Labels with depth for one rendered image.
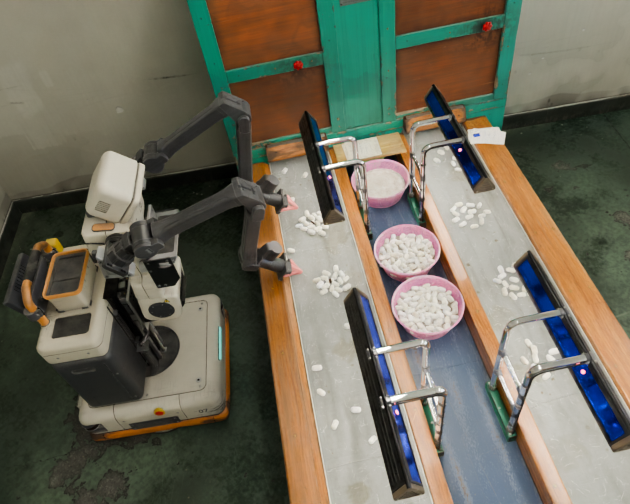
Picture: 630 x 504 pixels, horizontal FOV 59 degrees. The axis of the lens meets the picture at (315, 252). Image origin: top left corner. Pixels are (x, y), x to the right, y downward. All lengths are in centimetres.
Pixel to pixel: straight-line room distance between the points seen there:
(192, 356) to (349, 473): 114
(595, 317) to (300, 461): 113
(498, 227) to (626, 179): 161
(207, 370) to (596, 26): 300
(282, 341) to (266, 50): 121
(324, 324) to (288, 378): 26
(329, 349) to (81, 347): 95
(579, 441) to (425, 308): 67
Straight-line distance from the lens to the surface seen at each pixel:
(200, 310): 286
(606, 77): 424
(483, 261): 229
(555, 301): 176
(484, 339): 205
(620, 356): 213
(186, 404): 264
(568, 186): 377
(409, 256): 230
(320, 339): 208
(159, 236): 183
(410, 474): 148
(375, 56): 258
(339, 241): 236
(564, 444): 196
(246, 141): 212
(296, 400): 195
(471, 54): 274
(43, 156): 402
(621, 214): 368
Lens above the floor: 250
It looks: 49 degrees down
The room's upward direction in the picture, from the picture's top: 11 degrees counter-clockwise
